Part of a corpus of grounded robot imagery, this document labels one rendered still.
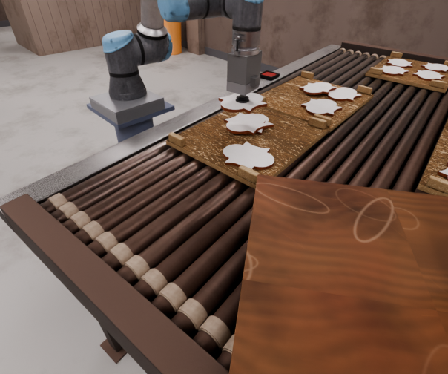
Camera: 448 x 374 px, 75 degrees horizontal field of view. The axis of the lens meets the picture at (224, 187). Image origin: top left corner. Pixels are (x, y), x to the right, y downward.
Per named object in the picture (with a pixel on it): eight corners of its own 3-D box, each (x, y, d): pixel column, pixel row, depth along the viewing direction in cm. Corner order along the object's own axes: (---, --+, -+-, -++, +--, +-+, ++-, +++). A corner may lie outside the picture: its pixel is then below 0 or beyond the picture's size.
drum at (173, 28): (188, 53, 511) (186, 7, 469) (169, 57, 488) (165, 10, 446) (173, 47, 533) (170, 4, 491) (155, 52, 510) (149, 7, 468)
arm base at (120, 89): (101, 96, 122) (95, 70, 116) (129, 85, 132) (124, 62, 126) (126, 103, 115) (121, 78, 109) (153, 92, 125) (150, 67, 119)
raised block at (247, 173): (236, 175, 77) (237, 167, 75) (241, 172, 78) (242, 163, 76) (255, 185, 74) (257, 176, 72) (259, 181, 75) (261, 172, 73)
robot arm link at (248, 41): (265, 28, 78) (251, 33, 73) (264, 47, 81) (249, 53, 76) (241, 24, 81) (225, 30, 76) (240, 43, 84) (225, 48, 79)
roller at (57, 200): (41, 215, 73) (33, 200, 70) (339, 54, 193) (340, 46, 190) (51, 224, 70) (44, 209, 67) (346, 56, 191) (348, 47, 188)
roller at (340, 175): (188, 349, 49) (186, 335, 46) (423, 70, 169) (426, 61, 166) (210, 369, 47) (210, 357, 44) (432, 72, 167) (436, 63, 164)
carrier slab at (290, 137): (166, 144, 91) (165, 139, 90) (244, 105, 116) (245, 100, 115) (259, 191, 74) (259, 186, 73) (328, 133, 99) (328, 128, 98)
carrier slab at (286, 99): (248, 103, 117) (248, 99, 116) (299, 79, 141) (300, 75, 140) (330, 132, 99) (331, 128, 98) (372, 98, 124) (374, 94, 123)
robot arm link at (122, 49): (102, 69, 118) (93, 31, 110) (133, 63, 125) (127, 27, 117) (115, 76, 111) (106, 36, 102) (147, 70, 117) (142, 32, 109)
